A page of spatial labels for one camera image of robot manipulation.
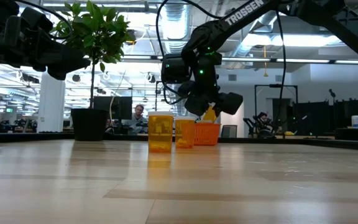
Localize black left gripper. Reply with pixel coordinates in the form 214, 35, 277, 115
1, 29, 91, 81

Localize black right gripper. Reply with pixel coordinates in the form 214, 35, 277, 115
178, 52, 244, 116

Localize orange plastic basket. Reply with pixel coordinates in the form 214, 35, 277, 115
193, 122, 221, 146

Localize white pillar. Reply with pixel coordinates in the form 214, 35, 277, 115
37, 71, 66, 133

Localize green leafy plant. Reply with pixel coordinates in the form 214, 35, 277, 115
53, 0, 136, 110

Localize black plant pot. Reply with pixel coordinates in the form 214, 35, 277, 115
70, 108, 109, 141

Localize black computer monitor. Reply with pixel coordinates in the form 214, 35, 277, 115
93, 96, 133, 121

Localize black partition panels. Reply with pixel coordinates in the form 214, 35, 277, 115
292, 98, 358, 138

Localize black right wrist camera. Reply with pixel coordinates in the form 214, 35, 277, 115
162, 54, 193, 84

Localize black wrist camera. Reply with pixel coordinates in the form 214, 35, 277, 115
20, 7, 54, 35
162, 54, 193, 84

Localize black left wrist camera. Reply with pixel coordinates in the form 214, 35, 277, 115
20, 7, 54, 35

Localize yellow hanging cord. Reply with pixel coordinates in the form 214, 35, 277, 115
262, 45, 269, 78

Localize black background rig frame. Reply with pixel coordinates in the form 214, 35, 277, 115
254, 83, 298, 138

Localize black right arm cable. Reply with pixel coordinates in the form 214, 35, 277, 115
274, 7, 288, 125

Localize black aluminium table frame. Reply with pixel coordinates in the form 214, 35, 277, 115
0, 130, 358, 153

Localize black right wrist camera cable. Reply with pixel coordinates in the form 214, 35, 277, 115
155, 0, 198, 105

